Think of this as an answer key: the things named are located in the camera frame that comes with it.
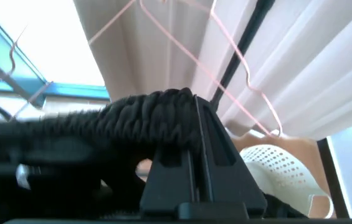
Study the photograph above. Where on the pink clothes hanger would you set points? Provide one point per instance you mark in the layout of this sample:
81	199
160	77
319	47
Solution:
13	62
200	64

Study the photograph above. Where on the black garment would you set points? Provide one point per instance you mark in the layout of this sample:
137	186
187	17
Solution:
116	124

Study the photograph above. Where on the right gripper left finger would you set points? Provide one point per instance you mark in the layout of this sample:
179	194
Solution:
169	180

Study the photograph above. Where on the white laundry basket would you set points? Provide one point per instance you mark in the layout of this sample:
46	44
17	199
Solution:
275	183

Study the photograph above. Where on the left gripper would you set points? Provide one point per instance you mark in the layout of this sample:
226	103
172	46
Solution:
54	189

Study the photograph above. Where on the black clothes rack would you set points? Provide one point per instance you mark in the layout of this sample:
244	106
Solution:
245	40

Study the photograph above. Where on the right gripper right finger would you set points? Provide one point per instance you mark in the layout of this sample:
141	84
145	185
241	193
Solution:
228	174

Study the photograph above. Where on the window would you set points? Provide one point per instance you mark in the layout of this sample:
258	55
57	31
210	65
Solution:
54	37

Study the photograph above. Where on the beige curtain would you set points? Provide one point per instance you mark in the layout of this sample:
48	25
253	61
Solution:
303	77

